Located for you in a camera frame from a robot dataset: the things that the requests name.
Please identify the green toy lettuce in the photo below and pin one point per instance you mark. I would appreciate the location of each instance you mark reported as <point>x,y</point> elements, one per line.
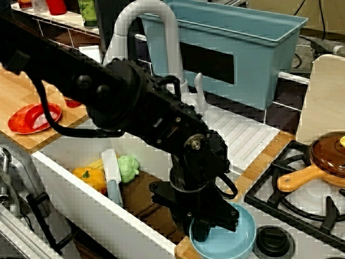
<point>128,170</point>

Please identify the white toy kitchen unit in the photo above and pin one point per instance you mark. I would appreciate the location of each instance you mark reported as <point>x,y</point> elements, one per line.
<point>237,135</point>

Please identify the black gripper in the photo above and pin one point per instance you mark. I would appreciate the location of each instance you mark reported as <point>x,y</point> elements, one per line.
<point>188,199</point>

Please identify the white bin support rail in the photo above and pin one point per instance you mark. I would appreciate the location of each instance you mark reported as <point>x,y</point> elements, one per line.
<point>293,76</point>

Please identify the orange toy frying pan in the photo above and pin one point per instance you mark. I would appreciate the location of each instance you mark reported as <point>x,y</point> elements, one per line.
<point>296,179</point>

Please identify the light wooden panel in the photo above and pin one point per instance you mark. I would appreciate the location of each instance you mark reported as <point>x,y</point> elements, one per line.
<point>323,102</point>

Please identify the grey toy faucet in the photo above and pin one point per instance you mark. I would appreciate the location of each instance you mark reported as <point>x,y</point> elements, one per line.
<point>169,40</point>

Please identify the black stove grate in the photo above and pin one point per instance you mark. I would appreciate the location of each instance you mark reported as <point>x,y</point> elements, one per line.
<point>296,215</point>

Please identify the red filled jar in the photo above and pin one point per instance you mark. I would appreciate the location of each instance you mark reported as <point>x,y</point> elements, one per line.
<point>24,4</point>

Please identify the yellow toy corn cob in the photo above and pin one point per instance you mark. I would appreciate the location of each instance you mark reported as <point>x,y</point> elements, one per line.
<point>97,163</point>

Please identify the brown pan lid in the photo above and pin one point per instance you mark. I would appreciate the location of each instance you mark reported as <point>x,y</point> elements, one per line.
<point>326,156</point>

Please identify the red plastic cup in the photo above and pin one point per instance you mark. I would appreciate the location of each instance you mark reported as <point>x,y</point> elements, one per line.
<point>56,6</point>

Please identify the large teal plastic bin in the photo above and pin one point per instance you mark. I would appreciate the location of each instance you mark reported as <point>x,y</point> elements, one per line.
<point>242,40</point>

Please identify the pink toy ham slice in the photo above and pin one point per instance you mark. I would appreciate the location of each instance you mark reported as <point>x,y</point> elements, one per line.
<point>40,121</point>

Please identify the light blue bowl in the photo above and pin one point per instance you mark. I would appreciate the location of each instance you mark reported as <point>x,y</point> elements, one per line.
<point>242,234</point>

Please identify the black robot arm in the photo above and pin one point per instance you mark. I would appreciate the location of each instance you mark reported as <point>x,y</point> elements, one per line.
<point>81,73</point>

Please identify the brown folded cloth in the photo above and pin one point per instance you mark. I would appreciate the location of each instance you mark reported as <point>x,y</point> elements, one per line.
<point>145,199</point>

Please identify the red plastic plate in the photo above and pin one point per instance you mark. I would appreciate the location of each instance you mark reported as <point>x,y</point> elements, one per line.
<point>19,124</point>

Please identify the metal clamp bracket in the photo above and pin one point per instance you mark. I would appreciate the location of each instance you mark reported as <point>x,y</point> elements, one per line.
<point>5,189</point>

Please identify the green glass bottle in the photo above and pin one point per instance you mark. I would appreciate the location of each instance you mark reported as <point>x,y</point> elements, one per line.
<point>87,13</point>

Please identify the clear small jar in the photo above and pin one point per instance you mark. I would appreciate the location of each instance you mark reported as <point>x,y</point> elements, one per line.
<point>38,5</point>

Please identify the orange toy bell pepper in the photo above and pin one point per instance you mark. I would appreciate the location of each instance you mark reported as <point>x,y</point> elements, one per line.
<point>91,180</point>

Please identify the black stove knob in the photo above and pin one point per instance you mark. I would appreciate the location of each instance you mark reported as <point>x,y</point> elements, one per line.
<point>273,241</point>

